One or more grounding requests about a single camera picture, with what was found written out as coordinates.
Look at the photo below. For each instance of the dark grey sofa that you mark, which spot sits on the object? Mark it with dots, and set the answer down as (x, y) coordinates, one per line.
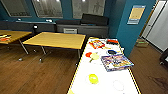
(90, 30)

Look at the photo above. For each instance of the black wheeled cart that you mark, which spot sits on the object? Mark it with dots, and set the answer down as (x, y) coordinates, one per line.
(165, 58)

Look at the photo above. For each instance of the black sofa cushion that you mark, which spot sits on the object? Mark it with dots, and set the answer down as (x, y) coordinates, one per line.
(95, 19)

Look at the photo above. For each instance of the yellow table tennis paddle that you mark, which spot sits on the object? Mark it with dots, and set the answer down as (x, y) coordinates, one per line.
(95, 56)

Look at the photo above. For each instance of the red table tennis paddle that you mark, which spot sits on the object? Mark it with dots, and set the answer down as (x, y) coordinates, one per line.
(88, 54)

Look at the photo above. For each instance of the white wall socket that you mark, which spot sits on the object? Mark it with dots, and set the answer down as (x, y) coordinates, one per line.
(18, 19)
(49, 20)

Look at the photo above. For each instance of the yellow wall poster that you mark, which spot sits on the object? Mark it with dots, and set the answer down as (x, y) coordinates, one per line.
(136, 14)

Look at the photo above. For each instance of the cardboard box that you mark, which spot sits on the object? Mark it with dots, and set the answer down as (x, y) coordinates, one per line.
(141, 43)

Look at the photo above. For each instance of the orange snack box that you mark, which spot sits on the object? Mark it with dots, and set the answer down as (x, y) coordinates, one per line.
(96, 44)

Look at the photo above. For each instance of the white label box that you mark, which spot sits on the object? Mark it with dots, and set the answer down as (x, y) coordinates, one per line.
(70, 30)

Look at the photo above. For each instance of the orange items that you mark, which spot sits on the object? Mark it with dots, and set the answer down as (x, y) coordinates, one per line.
(5, 38)

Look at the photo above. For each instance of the large wooden table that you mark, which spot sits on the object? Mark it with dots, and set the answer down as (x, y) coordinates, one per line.
(55, 40)

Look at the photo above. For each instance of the wooden table with orange items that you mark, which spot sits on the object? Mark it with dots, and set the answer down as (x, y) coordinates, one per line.
(18, 34)

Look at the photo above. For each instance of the dark blue paddle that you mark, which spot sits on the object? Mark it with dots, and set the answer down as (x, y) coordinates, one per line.
(112, 52)

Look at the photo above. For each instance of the white air hockey gaming table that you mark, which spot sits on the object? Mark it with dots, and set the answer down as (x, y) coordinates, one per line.
(103, 83)

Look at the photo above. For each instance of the interior glass window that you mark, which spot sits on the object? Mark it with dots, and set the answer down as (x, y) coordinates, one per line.
(46, 8)
(16, 7)
(88, 8)

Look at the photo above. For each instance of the small black round object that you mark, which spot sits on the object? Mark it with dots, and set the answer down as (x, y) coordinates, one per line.
(35, 28)

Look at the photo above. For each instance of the red and black box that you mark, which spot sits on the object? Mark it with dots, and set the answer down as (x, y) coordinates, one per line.
(112, 41)

